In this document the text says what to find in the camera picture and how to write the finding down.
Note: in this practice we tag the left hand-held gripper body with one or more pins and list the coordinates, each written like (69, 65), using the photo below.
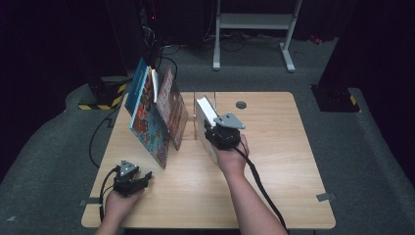
(127, 181)

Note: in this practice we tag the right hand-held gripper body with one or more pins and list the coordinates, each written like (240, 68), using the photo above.
(226, 130)

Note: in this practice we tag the white book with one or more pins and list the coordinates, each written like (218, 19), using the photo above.
(204, 109)

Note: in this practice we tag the clear acrylic book rack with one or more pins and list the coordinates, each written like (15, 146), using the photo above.
(191, 111)

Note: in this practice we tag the red-brown and purple magazine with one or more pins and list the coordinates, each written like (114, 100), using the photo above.
(174, 111)

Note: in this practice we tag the teal and green picture book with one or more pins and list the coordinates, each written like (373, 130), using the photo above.
(148, 130)

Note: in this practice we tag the person's left hand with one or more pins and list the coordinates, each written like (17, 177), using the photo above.
(122, 205)

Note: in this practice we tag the person's right hand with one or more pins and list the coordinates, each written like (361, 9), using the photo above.
(231, 160)

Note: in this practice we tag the grey tape piece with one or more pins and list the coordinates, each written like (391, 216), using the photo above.
(90, 201)
(325, 197)

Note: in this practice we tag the black stand base yellow-striped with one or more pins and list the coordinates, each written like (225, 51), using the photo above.
(104, 94)
(336, 99)

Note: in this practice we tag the white metal stand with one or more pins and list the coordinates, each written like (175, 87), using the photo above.
(254, 21)

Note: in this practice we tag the black computer rack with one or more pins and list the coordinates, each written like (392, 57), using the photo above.
(137, 32)

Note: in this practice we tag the small grey tape scrap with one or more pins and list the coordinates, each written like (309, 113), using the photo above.
(11, 218)

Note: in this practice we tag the small red object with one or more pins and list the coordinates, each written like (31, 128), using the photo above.
(315, 39)

